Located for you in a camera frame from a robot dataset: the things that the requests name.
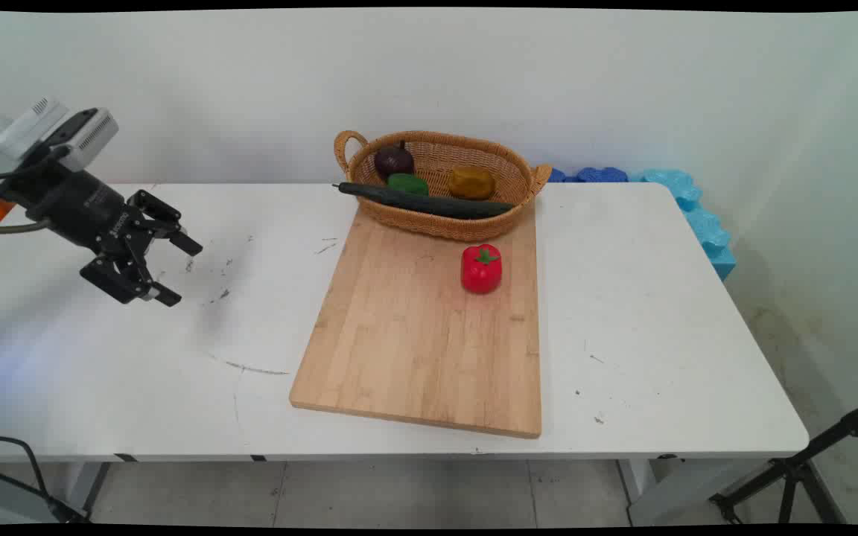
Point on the yellow toy bell pepper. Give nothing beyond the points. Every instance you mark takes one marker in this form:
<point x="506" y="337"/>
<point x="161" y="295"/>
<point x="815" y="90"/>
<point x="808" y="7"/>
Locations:
<point x="471" y="183"/>

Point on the white table leg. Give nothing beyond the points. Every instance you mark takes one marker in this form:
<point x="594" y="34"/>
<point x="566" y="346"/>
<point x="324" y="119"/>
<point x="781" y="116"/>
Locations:
<point x="667" y="487"/>
<point x="86" y="487"/>

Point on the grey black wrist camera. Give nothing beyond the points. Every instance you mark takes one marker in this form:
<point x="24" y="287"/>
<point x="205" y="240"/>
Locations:
<point x="86" y="138"/>

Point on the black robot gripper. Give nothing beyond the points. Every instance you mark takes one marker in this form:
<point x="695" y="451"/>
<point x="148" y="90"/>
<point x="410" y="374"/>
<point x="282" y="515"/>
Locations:
<point x="75" y="205"/>

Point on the light blue foam tile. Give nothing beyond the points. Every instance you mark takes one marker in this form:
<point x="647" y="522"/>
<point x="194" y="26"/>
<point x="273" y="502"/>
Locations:
<point x="722" y="262"/>
<point x="669" y="186"/>
<point x="708" y="229"/>

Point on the wooden cutting board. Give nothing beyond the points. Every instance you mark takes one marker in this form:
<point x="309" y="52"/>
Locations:
<point x="421" y="342"/>

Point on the blue plastic object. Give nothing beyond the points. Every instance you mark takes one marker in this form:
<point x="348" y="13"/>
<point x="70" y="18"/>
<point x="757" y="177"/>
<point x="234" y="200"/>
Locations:
<point x="602" y="175"/>

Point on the white vented sensor box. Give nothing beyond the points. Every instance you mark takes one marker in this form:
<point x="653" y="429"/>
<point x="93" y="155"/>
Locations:
<point x="27" y="128"/>

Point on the woven wicker basket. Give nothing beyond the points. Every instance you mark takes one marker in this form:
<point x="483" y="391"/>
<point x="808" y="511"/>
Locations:
<point x="444" y="160"/>

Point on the black tripod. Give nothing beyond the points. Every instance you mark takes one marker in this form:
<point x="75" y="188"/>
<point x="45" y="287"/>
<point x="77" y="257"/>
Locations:
<point x="794" y="473"/>

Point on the dark green toy cucumber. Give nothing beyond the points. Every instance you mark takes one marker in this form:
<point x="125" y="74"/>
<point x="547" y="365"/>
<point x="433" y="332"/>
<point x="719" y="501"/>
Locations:
<point x="429" y="203"/>

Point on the red toy bell pepper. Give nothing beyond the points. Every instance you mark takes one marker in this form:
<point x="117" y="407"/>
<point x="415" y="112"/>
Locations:
<point x="481" y="272"/>

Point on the green toy bell pepper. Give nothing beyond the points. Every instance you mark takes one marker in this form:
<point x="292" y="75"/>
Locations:
<point x="408" y="183"/>

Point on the purple toy eggplant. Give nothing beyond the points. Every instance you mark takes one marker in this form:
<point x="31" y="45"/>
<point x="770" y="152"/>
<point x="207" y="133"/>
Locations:
<point x="393" y="160"/>

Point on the small dark blue foam tile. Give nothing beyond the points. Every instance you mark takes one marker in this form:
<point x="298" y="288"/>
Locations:
<point x="556" y="176"/>

